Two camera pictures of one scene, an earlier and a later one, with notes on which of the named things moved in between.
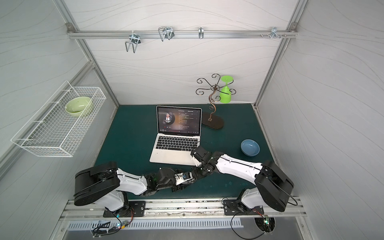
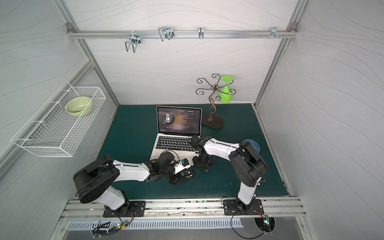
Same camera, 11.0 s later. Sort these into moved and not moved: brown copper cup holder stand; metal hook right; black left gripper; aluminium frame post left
Moved: black left gripper
Not moved: metal hook right; aluminium frame post left; brown copper cup holder stand
